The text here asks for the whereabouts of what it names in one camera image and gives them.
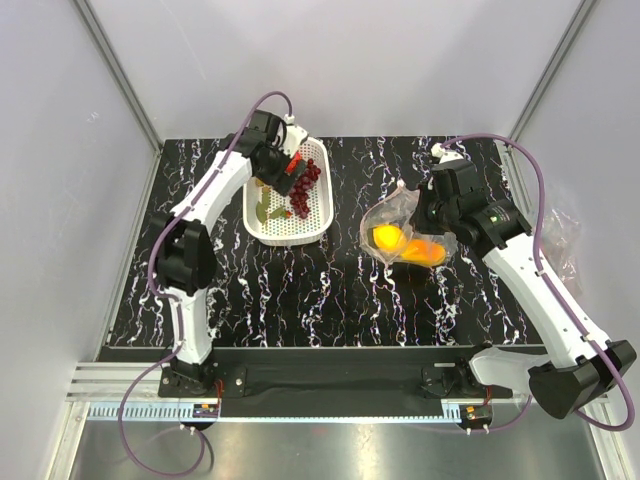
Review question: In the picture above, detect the dark red grape bunch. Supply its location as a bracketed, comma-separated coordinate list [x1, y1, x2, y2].
[289, 159, 322, 219]

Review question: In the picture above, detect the orange mango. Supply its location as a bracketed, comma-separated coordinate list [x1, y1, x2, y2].
[400, 239, 447, 267]

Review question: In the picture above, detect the clear pink-dotted zip bag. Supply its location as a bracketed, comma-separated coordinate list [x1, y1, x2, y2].
[359, 180, 458, 268]

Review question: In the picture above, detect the yellow lemon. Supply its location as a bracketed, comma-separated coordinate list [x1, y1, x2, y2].
[373, 224, 407, 253]

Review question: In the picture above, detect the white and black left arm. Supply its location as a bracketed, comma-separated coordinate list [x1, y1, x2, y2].
[148, 110, 309, 396]

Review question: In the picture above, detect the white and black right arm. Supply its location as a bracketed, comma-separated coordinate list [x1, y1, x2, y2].
[411, 159, 637, 419]

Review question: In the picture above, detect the green leaf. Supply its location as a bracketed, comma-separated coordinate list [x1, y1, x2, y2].
[255, 187, 288, 224]

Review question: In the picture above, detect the white perforated plastic basket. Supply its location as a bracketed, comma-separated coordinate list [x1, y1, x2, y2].
[243, 137, 334, 247]

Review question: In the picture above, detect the pile of spare plastic bags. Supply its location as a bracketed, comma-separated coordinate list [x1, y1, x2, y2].
[541, 196, 583, 298]

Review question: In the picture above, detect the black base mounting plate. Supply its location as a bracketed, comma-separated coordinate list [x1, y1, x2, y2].
[159, 346, 483, 421]

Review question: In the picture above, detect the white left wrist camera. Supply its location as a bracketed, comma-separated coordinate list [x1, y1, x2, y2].
[279, 115, 309, 158]

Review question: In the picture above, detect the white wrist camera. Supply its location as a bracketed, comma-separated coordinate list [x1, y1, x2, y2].
[431, 143, 464, 165]
[279, 115, 309, 158]

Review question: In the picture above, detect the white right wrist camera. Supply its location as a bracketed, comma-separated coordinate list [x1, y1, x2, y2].
[431, 143, 464, 165]

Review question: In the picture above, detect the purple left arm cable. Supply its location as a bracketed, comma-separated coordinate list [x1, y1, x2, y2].
[117, 90, 296, 475]

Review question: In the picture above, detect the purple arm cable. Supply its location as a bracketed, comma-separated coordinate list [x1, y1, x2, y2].
[117, 90, 296, 475]
[432, 132, 634, 434]

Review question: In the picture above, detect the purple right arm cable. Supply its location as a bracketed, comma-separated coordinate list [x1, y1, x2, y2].
[432, 132, 634, 434]

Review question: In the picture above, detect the aluminium frame rail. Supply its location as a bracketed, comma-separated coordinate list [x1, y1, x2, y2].
[67, 362, 162, 401]

